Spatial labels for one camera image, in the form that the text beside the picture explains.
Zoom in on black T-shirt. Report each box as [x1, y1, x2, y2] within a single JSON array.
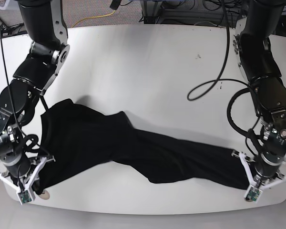
[[39, 99, 249, 190]]

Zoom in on aluminium frame post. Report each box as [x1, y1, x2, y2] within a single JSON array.
[[140, 0, 163, 24]]

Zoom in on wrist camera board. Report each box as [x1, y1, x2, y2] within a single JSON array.
[[17, 189, 35, 205], [244, 186, 263, 203]]

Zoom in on yellow cable on floor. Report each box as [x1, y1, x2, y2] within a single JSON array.
[[72, 9, 116, 28]]

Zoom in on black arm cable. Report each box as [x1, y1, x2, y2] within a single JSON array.
[[187, 0, 251, 102], [0, 0, 42, 153]]

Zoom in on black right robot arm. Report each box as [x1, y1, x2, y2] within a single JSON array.
[[0, 0, 70, 194]]

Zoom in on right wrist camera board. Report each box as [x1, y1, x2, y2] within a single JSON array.
[[17, 189, 35, 205]]

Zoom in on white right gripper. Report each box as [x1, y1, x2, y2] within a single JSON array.
[[0, 155, 55, 193]]

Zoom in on white storage box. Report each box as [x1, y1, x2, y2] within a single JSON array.
[[0, 0, 12, 10]]

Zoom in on left table cable grommet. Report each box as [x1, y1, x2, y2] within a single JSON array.
[[38, 189, 50, 200]]

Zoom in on black tripod stand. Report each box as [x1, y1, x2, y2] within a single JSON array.
[[0, 10, 27, 38]]

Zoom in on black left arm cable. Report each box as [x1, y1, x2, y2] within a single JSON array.
[[187, 0, 251, 102]]

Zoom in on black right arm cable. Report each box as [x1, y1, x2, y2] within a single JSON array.
[[0, 0, 42, 153]]

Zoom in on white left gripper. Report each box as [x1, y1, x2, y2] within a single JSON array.
[[231, 150, 286, 191]]

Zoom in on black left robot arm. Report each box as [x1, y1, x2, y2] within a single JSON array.
[[234, 0, 286, 189]]

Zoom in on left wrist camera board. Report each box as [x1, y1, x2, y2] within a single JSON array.
[[244, 186, 263, 203]]

